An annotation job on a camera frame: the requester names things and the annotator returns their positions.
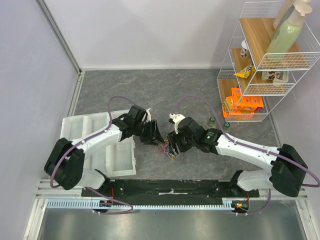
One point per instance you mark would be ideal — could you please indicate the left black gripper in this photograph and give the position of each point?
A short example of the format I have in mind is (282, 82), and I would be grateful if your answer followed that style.
(153, 136)

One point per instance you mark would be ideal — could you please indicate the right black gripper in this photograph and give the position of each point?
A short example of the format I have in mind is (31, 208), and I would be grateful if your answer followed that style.
(173, 143)

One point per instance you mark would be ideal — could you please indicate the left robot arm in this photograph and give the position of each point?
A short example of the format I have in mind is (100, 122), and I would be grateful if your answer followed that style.
(66, 162)

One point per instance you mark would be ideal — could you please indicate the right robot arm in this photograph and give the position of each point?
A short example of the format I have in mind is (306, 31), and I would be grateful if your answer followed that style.
(279, 168)

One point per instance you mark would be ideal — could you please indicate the white compartment tray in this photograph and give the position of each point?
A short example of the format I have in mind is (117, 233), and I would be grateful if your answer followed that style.
(115, 160)

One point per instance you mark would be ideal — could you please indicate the left glass water bottle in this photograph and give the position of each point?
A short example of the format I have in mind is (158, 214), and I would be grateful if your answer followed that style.
(210, 123)

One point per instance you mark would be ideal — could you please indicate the glass water bottle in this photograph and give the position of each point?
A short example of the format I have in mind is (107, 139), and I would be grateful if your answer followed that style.
(225, 127)
(210, 123)

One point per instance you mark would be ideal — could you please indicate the right glass water bottle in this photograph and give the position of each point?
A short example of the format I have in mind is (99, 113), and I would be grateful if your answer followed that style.
(225, 127)

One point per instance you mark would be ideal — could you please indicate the green yellow snack box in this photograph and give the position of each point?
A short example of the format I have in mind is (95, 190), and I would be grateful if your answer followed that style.
(228, 104)

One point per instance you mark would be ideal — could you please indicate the orange snack box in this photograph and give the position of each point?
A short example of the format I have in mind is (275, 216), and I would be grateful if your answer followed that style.
(244, 104)

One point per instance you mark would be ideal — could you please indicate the yellow snack bag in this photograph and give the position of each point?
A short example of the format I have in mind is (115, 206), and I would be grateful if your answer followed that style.
(246, 72)

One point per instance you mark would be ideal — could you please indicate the small white cup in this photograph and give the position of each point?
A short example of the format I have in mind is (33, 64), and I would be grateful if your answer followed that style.
(245, 53)

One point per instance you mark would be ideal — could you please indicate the green lotion pump bottle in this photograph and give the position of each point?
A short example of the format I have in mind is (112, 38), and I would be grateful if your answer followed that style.
(288, 30)

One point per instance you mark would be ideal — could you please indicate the beige pump bottle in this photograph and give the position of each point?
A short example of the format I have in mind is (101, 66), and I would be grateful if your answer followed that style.
(285, 11)

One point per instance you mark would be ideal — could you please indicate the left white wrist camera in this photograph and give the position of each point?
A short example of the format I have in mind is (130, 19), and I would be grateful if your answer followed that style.
(148, 116)

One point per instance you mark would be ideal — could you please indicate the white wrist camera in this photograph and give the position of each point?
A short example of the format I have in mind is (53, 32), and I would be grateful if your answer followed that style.
(148, 116)
(176, 118)

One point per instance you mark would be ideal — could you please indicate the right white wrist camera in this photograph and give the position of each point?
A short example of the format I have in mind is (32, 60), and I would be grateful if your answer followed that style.
(176, 118)

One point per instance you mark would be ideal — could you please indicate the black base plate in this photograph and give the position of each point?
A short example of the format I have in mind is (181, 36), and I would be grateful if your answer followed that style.
(173, 192)

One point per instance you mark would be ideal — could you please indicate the white wire shelf rack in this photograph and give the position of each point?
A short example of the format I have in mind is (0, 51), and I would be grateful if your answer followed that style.
(255, 26)

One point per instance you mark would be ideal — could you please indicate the aluminium corner post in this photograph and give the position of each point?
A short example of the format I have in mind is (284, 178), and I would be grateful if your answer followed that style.
(58, 34)

